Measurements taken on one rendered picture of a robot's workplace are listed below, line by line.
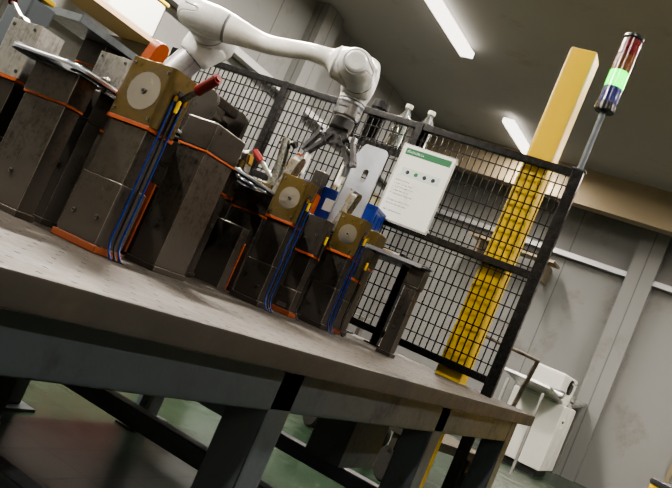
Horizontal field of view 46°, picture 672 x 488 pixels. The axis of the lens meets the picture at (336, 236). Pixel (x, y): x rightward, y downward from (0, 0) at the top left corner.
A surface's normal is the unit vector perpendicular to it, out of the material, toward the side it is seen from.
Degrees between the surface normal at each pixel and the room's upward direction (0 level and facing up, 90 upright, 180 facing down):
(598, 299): 90
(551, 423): 90
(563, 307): 90
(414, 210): 90
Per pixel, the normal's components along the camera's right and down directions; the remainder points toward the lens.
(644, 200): -0.43, -0.26
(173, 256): 0.84, 0.33
